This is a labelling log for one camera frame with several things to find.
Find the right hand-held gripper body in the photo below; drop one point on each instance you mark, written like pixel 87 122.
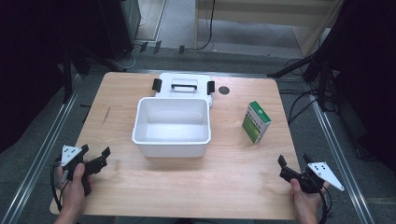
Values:
pixel 317 175

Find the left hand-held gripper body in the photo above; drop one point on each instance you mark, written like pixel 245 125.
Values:
pixel 72 161

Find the person's right hand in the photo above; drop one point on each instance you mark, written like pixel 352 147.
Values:
pixel 306 202

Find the person's left hand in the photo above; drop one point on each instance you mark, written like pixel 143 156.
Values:
pixel 74 193

